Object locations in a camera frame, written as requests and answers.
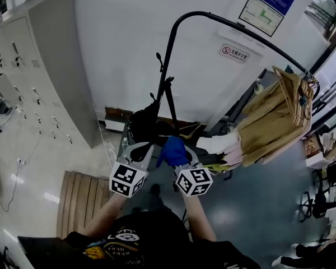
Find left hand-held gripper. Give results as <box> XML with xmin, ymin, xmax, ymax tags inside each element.
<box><xmin>109</xmin><ymin>142</ymin><xmax>155</xmax><ymax>198</ymax></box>

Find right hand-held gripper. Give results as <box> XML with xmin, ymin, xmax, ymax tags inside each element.
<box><xmin>173</xmin><ymin>147</ymin><xmax>213</xmax><ymax>198</ymax></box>

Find blue cloth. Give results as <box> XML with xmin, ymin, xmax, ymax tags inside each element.
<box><xmin>156</xmin><ymin>135</ymin><xmax>191</xmax><ymax>168</ymax></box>

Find black metal clothes rack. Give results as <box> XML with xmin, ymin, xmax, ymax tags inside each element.
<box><xmin>155</xmin><ymin>11</ymin><xmax>321</xmax><ymax>114</ymax></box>

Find person's left forearm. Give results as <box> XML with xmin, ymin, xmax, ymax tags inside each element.
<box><xmin>81</xmin><ymin>192</ymin><xmax>127</xmax><ymax>238</ymax></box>

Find white garment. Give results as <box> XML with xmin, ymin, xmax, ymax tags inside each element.
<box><xmin>195</xmin><ymin>132</ymin><xmax>240</xmax><ymax>155</ymax></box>

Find black bag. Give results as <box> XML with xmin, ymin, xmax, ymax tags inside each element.
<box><xmin>128</xmin><ymin>99</ymin><xmax>162</xmax><ymax>146</ymax></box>

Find black tripod stand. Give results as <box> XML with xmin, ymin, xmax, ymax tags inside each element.
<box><xmin>150</xmin><ymin>52</ymin><xmax>181</xmax><ymax>131</ymax></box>

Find wooden slatted board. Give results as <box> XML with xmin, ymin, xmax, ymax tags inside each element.
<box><xmin>55</xmin><ymin>170</ymin><xmax>113</xmax><ymax>239</ymax></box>

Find tan coat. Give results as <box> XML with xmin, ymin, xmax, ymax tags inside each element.
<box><xmin>236</xmin><ymin>74</ymin><xmax>314</xmax><ymax>168</ymax></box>

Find person's black printed shirt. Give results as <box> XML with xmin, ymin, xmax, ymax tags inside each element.
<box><xmin>18</xmin><ymin>210</ymin><xmax>261</xmax><ymax>269</ymax></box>

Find no smoking sign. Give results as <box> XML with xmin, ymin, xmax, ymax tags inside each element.
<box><xmin>220</xmin><ymin>43</ymin><xmax>250</xmax><ymax>64</ymax></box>

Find grey metal locker cabinet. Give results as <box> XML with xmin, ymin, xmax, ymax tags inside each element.
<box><xmin>0</xmin><ymin>0</ymin><xmax>101</xmax><ymax>150</ymax></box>

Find framed floor plan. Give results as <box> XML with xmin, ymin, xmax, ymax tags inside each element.
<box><xmin>238</xmin><ymin>0</ymin><xmax>285</xmax><ymax>38</ymax></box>

